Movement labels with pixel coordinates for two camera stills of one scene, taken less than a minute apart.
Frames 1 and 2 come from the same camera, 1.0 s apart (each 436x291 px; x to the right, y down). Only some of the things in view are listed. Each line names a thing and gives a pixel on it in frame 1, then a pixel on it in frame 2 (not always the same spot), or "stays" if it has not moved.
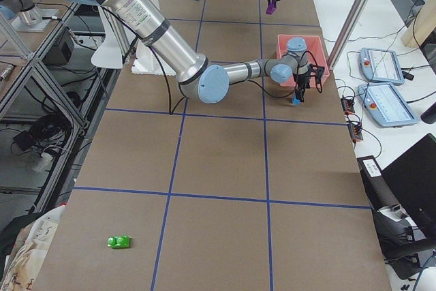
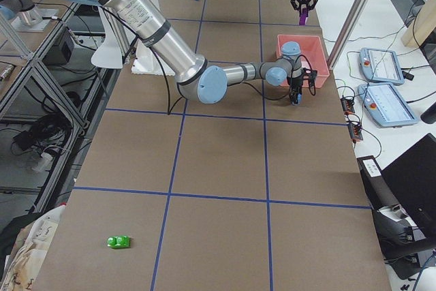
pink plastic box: [316, 53] stays
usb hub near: [355, 132] stays
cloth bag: [24, 260] stays
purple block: [272, 7] to [303, 16]
